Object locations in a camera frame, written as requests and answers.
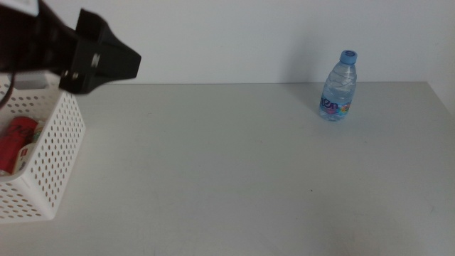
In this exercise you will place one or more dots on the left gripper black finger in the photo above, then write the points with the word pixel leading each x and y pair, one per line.
pixel 106 60
pixel 92 26

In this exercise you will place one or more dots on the red soda can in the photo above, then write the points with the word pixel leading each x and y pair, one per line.
pixel 14 142

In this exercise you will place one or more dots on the yellow tea bottle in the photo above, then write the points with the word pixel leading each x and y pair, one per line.
pixel 25 156

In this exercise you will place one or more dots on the clear water bottle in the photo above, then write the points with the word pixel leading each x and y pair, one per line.
pixel 337 92

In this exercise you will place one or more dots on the white perforated plastic basket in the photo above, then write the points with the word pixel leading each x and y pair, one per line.
pixel 48 209

